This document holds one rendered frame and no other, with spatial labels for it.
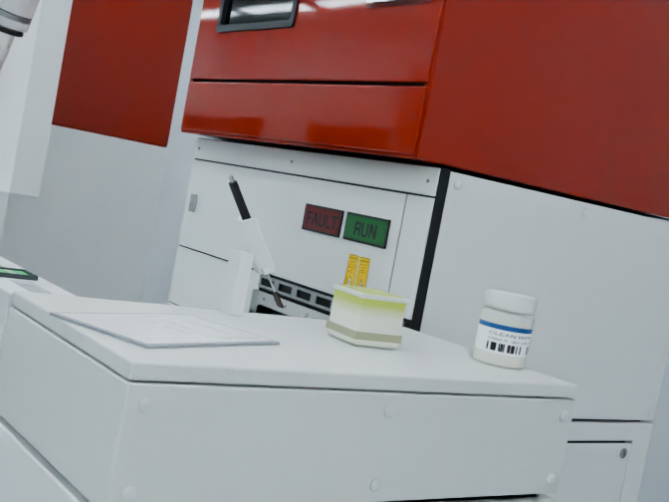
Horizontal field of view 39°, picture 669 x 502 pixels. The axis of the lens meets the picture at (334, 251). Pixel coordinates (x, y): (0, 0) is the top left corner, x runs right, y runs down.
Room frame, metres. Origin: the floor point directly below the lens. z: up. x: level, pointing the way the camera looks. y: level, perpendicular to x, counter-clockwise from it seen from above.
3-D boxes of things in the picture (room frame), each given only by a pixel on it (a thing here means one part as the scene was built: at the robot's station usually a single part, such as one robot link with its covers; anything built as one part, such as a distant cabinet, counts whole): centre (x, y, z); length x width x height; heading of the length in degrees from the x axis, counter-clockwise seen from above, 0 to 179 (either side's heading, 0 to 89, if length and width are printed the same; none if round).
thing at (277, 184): (1.82, 0.10, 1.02); 0.82 x 0.03 x 0.40; 37
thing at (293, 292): (1.67, 0.00, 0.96); 0.44 x 0.01 x 0.02; 37
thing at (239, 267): (1.27, 0.11, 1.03); 0.06 x 0.04 x 0.13; 127
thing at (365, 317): (1.23, -0.06, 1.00); 0.07 x 0.07 x 0.07; 32
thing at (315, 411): (1.16, 0.01, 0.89); 0.62 x 0.35 x 0.14; 127
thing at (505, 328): (1.27, -0.24, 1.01); 0.07 x 0.07 x 0.10
